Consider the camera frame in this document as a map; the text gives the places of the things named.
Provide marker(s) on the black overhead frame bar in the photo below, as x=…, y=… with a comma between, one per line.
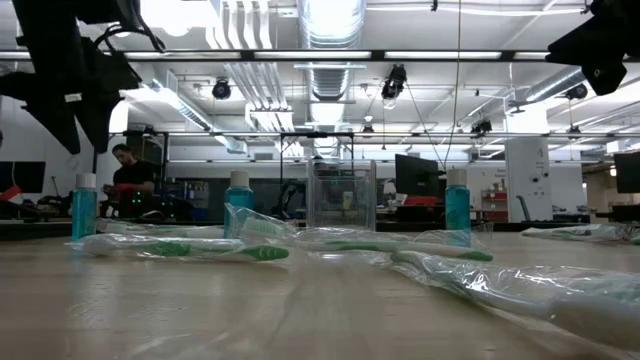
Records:
x=246, y=55

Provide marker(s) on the white building column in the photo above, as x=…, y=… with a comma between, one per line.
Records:
x=527, y=190

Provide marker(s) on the person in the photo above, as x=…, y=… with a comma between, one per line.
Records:
x=131, y=177

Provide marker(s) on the black background robot arm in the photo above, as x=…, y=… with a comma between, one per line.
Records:
x=287, y=192

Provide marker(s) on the black computer monitor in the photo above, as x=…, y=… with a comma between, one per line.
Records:
x=415, y=175
x=22, y=176
x=627, y=172

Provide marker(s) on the clear acrylic container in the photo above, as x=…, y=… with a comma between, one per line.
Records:
x=320, y=200

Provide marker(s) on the red flat object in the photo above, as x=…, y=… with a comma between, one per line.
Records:
x=10, y=193

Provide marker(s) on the black aluminium table frame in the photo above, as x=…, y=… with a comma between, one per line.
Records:
x=30, y=230

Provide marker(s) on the red plastic bin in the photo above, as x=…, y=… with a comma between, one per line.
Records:
x=420, y=201

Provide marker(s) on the blue mouthwash bottle white cap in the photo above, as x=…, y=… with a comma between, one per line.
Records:
x=239, y=195
x=84, y=210
x=457, y=205

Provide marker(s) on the white LED light strip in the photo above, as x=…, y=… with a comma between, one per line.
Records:
x=312, y=55
x=530, y=55
x=7, y=55
x=442, y=55
x=200, y=55

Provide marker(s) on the silver round ventilation duct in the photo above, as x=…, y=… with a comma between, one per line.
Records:
x=330, y=82

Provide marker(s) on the red shelf rack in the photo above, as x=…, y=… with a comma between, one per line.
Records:
x=494, y=205

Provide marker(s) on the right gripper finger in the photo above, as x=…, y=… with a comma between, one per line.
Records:
x=580, y=50

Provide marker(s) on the black overhead rig camera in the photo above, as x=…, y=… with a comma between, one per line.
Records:
x=395, y=80

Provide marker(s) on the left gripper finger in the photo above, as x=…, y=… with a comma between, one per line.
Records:
x=97, y=85
x=55, y=110

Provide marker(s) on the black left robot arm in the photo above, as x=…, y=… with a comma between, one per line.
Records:
x=117, y=12

